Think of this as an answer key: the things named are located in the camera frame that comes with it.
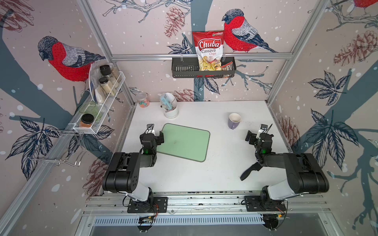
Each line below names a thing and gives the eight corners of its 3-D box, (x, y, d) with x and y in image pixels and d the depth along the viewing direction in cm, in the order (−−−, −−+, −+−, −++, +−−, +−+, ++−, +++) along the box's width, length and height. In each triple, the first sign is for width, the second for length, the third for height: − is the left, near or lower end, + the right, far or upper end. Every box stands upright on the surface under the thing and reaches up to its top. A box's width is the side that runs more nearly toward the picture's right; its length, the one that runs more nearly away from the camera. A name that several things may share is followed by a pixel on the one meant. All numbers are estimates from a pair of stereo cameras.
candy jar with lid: (137, 108, 122) (133, 99, 114) (140, 100, 127) (136, 91, 119) (148, 108, 121) (145, 99, 114) (150, 100, 127) (147, 91, 119)
